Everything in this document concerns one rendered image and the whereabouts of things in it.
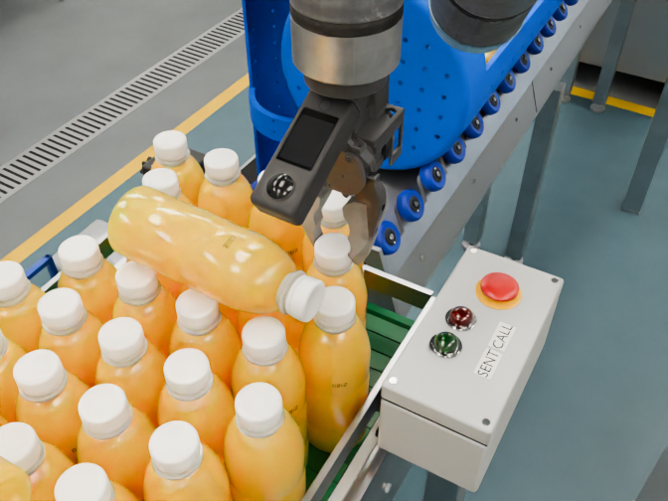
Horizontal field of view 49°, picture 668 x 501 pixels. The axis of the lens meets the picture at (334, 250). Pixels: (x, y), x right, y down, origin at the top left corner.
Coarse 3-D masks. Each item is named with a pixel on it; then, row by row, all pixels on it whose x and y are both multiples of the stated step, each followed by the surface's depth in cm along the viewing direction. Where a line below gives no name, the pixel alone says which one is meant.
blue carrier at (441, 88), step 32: (416, 0) 89; (544, 0) 112; (288, 32) 101; (416, 32) 91; (288, 64) 105; (416, 64) 94; (448, 64) 92; (480, 64) 95; (512, 64) 109; (416, 96) 97; (448, 96) 95; (480, 96) 98; (416, 128) 101; (448, 128) 98; (384, 160) 107; (416, 160) 104
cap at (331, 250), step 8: (320, 240) 74; (328, 240) 74; (336, 240) 74; (344, 240) 74; (320, 248) 74; (328, 248) 74; (336, 248) 74; (344, 248) 74; (320, 256) 73; (328, 256) 73; (336, 256) 73; (344, 256) 73; (320, 264) 74; (328, 264) 73; (336, 264) 73; (344, 264) 74
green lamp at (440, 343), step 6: (438, 336) 65; (444, 336) 65; (450, 336) 65; (438, 342) 65; (444, 342) 65; (450, 342) 65; (456, 342) 65; (438, 348) 65; (444, 348) 65; (450, 348) 65; (456, 348) 65
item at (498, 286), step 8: (496, 272) 71; (488, 280) 70; (496, 280) 70; (504, 280) 70; (512, 280) 70; (488, 288) 70; (496, 288) 69; (504, 288) 69; (512, 288) 70; (488, 296) 69; (496, 296) 69; (504, 296) 69; (512, 296) 69
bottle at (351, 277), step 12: (312, 264) 76; (312, 276) 76; (324, 276) 75; (336, 276) 75; (348, 276) 75; (360, 276) 76; (348, 288) 75; (360, 288) 76; (360, 300) 77; (360, 312) 78
